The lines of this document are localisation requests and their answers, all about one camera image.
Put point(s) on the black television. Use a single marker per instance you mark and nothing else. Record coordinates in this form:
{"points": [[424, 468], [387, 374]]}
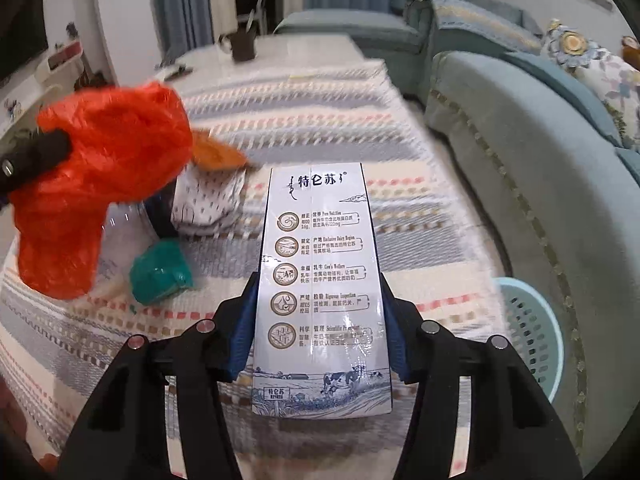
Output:
{"points": [[20, 40]]}

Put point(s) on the floral sofa cushion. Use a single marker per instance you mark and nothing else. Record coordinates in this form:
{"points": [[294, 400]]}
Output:
{"points": [[600, 70]]}

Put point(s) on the white blue milk carton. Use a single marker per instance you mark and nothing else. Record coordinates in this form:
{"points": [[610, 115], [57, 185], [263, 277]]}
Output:
{"points": [[320, 260]]}

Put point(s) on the light blue plastic basket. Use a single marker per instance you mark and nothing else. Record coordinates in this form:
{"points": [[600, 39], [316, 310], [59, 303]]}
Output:
{"points": [[535, 325]]}

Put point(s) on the red plastic bag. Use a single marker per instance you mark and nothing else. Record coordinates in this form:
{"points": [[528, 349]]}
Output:
{"points": [[125, 150]]}

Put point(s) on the patterned armrest cloth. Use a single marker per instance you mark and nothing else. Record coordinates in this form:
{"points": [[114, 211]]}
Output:
{"points": [[480, 22]]}

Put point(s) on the white refrigerator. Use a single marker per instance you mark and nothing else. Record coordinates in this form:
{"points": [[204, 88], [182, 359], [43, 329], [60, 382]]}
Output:
{"points": [[120, 20]]}

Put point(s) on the small dark table ornament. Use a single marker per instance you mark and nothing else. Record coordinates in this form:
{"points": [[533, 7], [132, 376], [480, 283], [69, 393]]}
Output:
{"points": [[177, 71]]}

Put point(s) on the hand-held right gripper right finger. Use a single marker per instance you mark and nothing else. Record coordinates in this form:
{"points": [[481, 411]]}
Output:
{"points": [[395, 330]]}

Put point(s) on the white television stand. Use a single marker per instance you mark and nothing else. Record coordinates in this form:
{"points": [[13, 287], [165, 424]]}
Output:
{"points": [[55, 75]]}

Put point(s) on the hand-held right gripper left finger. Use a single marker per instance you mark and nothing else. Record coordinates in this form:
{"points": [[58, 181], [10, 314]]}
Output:
{"points": [[245, 320]]}

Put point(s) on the orange snack packet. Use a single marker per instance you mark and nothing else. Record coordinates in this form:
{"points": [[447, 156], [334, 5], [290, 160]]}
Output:
{"points": [[220, 155]]}

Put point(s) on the striped woven tablecloth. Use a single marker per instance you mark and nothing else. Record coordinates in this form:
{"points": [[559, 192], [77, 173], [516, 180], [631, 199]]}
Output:
{"points": [[325, 120]]}

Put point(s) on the white patterned packet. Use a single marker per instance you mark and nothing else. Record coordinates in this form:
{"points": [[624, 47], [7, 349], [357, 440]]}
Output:
{"points": [[210, 200]]}

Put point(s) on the green crumpled bag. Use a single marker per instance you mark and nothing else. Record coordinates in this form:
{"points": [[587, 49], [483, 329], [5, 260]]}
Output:
{"points": [[160, 272]]}

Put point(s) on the teal sofa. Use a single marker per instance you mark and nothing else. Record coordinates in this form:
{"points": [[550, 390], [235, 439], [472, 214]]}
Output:
{"points": [[525, 160]]}

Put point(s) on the dark mug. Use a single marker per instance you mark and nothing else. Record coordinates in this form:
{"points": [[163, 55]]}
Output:
{"points": [[245, 47]]}

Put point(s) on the grey chair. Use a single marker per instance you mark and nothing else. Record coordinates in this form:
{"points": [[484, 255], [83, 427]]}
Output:
{"points": [[260, 10]]}

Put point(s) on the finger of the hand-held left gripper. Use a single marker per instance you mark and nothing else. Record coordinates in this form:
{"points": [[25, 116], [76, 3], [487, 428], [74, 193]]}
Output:
{"points": [[35, 157]]}

